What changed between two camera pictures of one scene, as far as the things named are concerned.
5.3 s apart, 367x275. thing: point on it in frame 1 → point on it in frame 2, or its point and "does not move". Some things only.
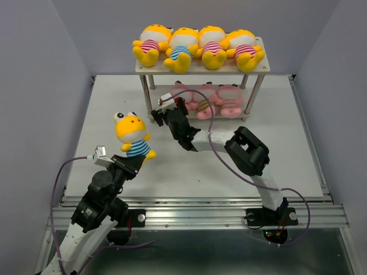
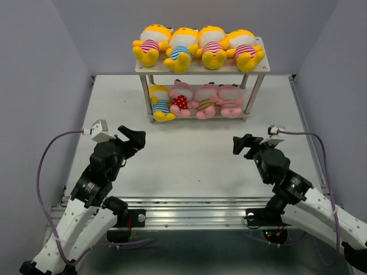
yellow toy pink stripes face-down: [153, 38] does not move
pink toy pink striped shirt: [229, 98] does not move
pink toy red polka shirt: [179, 87] does not move
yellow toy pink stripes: [241, 44] does not move
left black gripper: [131, 164] → [137, 140]
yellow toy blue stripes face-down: [131, 129] → [160, 99]
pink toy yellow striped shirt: [209, 90] does not move
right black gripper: [182, 106] → [248, 140]
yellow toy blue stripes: [183, 44] does not move
